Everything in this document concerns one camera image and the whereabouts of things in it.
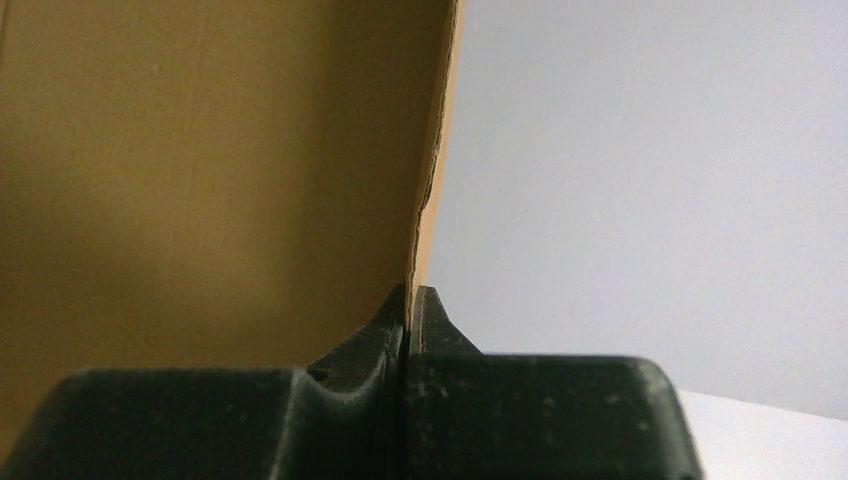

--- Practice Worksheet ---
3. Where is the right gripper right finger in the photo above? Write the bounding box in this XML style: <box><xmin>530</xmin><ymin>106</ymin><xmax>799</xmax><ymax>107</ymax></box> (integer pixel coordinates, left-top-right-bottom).
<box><xmin>405</xmin><ymin>287</ymin><xmax>704</xmax><ymax>479</ymax></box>

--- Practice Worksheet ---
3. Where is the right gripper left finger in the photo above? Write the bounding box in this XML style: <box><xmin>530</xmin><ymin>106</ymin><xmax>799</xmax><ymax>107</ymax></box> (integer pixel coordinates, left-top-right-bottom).
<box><xmin>1</xmin><ymin>286</ymin><xmax>405</xmax><ymax>479</ymax></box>

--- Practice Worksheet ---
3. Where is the brown cardboard box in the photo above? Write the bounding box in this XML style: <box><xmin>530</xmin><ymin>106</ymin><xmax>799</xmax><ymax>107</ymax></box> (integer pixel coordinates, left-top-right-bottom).
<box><xmin>1</xmin><ymin>1</ymin><xmax>465</xmax><ymax>453</ymax></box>

